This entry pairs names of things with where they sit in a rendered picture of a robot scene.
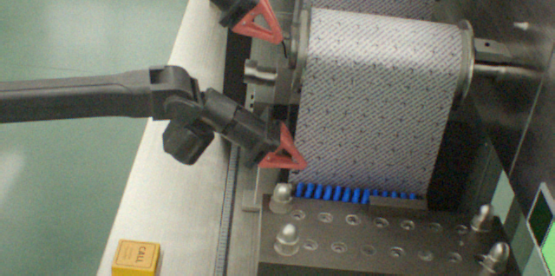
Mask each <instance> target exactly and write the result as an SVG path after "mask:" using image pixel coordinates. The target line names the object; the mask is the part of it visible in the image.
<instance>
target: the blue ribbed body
mask: <svg viewBox="0 0 555 276"><path fill-rule="evenodd" d="M373 195H376V196H379V195H380V191H378V190H374V192H373ZM369 196H370V190H369V189H364V191H363V194H361V189H360V188H356V190H355V193H354V194H352V193H351V188H350V187H346V189H345V192H344V193H343V188H342V187H336V191H335V192H333V187H332V186H327V187H326V189H325V191H323V185H321V184H320V185H318V186H317V188H316V190H314V185H313V184H309V185H308V187H307V189H304V184H303V183H302V182H301V181H300V183H299V184H298V186H297V188H294V197H298V198H308V199H317V200H334V201H344V202H353V203H362V204H368V201H369ZM382 196H386V197H389V192H388V191H383V193H382ZM391 197H395V198H398V193H397V192H392V194H391ZM401 198H404V199H407V195H406V193H401ZM410 199H414V200H416V195H415V194H411V195H410Z"/></svg>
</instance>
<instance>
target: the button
mask: <svg viewBox="0 0 555 276"><path fill-rule="evenodd" d="M159 257H160V243H152V241H142V240H124V239H119V241H118V245H117V247H116V251H115V254H114V258H113V261H112V264H111V276H155V273H156V269H157V265H158V262H159Z"/></svg>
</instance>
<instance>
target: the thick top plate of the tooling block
mask: <svg viewBox="0 0 555 276"><path fill-rule="evenodd" d="M271 196H272V195H270V194H263V197H262V204H261V211H259V218H258V243H257V258H256V273H255V276H522V275H521V272H520V270H519V267H518V265H517V261H516V259H515V257H514V255H513V251H512V249H511V244H510V242H509V240H508V237H507V235H506V231H505V228H504V227H503V224H502V222H501V219H500V217H499V216H498V215H494V220H493V223H492V224H491V225H492V229H491V230H490V232H489V233H480V232H477V231H475V230H474V229H473V228H472V227H471V224H470V221H471V219H472V218H473V217H474V214H464V213H454V212H445V211H435V210H428V213H427V218H416V217H407V216H398V215H388V214H371V213H369V207H368V204H362V203H353V202H344V201H334V200H317V199H308V198H298V197H292V202H291V205H292V208H291V211H290V212H289V213H287V214H277V213H274V212H273V211H271V210H270V209H269V203H270V201H271ZM286 223H292V224H294V225H296V226H297V230H298V238H299V243H298V246H299V250H298V252H297V253H295V254H294V255H291V256H284V255H281V254H279V253H277V252H276V251H275V248H274V244H275V242H276V238H277V236H278V235H279V230H280V228H281V226H282V225H284V224H286ZM497 242H504V243H506V244H507V246H508V249H509V254H508V261H507V263H506V271H505V272H504V273H497V274H493V273H490V272H488V271H487V270H486V269H485V268H484V266H483V264H482V262H483V260H484V259H485V258H486V257H487V255H488V254H489V252H490V249H492V246H493V245H494V244H495V243H497Z"/></svg>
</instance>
